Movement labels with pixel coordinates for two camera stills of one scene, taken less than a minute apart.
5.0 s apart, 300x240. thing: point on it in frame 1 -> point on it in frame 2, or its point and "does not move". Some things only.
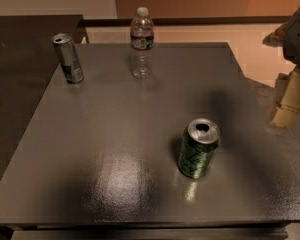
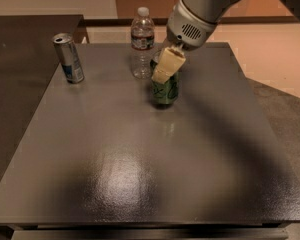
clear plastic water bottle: (142, 41) does not move
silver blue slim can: (68, 58) does not move
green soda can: (197, 148) -> (167, 92)
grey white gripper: (298, 39) -> (187, 30)
